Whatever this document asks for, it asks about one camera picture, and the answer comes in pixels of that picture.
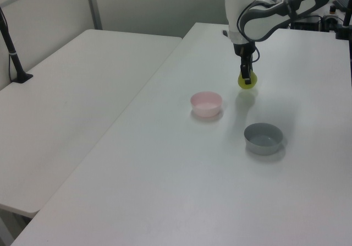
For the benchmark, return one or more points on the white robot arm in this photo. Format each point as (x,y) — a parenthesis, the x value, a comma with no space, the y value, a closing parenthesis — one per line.
(261,23)

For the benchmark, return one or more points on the pink bowl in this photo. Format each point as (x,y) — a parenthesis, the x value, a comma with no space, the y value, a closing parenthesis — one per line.
(205,107)

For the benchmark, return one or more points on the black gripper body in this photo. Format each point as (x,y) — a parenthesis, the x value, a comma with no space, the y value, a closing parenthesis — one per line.
(244,49)

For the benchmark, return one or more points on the grey partition frame post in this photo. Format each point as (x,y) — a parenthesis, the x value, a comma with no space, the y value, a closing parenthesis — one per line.
(93,6)

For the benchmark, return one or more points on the white side table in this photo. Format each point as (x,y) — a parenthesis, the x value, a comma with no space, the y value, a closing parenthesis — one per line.
(68,105)

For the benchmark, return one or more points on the grey bowl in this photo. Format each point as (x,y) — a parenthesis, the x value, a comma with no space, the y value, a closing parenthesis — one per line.
(263,144)

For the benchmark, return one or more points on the black electronics box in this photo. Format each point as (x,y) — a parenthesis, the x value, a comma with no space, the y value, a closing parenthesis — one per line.
(308,24)

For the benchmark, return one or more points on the black keyboard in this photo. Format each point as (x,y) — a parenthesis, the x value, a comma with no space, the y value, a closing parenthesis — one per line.
(342,1)

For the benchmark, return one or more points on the black clamped pole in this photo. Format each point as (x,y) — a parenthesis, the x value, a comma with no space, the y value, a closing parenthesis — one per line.
(346,23)

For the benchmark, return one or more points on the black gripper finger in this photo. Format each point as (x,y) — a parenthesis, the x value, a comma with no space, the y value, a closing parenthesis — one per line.
(243,68)
(248,70)

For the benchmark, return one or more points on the green pear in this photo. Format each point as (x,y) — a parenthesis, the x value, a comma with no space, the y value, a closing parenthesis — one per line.
(251,84)

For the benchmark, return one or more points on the red emergency stop button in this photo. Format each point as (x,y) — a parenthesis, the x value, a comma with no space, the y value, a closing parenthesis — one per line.
(332,9)

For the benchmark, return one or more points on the black camera stand pole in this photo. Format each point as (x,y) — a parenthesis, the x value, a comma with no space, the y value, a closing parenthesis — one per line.
(12,54)

